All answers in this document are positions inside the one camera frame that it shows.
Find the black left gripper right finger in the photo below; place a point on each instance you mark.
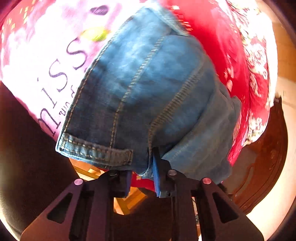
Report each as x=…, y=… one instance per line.
x=199, y=207

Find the blue denim jeans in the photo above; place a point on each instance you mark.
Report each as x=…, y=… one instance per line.
x=152, y=86

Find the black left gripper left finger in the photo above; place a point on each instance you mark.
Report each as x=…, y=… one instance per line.
x=83, y=211

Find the red floral bed blanket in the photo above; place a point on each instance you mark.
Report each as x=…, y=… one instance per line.
x=48, y=46

